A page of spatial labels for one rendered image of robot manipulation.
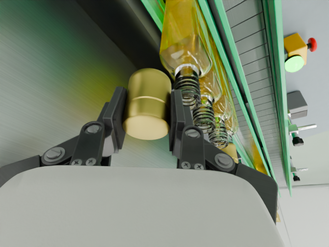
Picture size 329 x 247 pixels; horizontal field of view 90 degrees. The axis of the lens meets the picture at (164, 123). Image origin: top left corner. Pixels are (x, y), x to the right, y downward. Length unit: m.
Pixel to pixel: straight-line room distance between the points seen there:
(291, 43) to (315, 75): 0.24
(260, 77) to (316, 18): 0.21
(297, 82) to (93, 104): 0.75
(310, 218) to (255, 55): 5.67
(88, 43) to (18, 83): 0.12
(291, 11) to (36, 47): 0.58
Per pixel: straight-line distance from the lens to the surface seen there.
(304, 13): 0.65
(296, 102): 0.83
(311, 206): 6.05
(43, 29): 0.26
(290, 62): 0.60
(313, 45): 0.65
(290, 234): 5.97
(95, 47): 0.30
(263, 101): 0.64
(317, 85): 0.89
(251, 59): 0.50
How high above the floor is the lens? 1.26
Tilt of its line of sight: 33 degrees down
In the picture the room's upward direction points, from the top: 176 degrees counter-clockwise
